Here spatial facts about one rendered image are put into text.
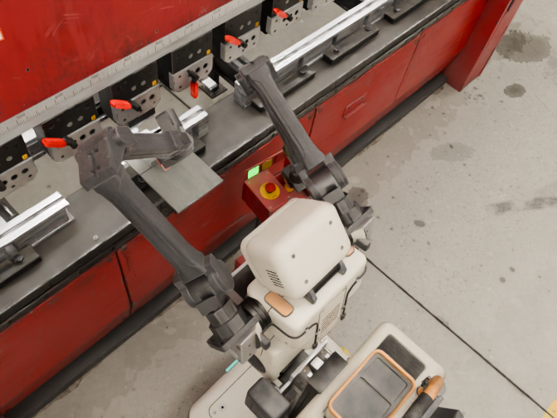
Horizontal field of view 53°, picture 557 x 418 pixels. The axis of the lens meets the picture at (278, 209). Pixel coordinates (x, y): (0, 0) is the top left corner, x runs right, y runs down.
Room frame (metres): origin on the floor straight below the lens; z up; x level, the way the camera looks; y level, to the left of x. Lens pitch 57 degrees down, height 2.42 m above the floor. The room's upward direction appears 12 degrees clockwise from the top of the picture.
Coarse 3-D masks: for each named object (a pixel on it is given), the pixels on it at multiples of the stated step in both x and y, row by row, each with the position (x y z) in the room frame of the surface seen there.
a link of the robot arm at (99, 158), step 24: (96, 144) 0.63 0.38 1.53; (96, 168) 0.58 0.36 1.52; (120, 168) 0.60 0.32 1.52; (96, 192) 0.55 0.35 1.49; (120, 192) 0.56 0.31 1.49; (144, 216) 0.55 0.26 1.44; (168, 240) 0.54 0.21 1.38; (192, 264) 0.52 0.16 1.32; (216, 264) 0.55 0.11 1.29; (216, 288) 0.50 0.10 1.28
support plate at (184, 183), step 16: (128, 160) 0.98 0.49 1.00; (192, 160) 1.03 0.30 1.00; (144, 176) 0.93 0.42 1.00; (160, 176) 0.94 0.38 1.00; (176, 176) 0.96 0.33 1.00; (192, 176) 0.97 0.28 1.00; (208, 176) 0.98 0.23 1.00; (160, 192) 0.88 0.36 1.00; (176, 192) 0.90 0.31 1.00; (192, 192) 0.91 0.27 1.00; (176, 208) 0.84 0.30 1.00
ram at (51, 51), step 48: (0, 0) 0.80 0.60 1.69; (48, 0) 0.88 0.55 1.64; (96, 0) 0.97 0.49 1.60; (144, 0) 1.07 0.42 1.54; (192, 0) 1.19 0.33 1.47; (0, 48) 0.78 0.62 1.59; (48, 48) 0.85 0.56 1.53; (96, 48) 0.95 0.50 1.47; (0, 96) 0.74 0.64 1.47; (48, 96) 0.83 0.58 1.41; (0, 144) 0.71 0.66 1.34
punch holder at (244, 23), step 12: (252, 12) 1.38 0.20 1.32; (228, 24) 1.30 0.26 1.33; (240, 24) 1.34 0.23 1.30; (252, 24) 1.38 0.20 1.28; (216, 36) 1.31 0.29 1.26; (240, 36) 1.34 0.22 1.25; (252, 36) 1.39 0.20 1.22; (216, 48) 1.31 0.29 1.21; (228, 48) 1.30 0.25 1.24; (240, 48) 1.34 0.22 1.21; (252, 48) 1.38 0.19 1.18; (228, 60) 1.30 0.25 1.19
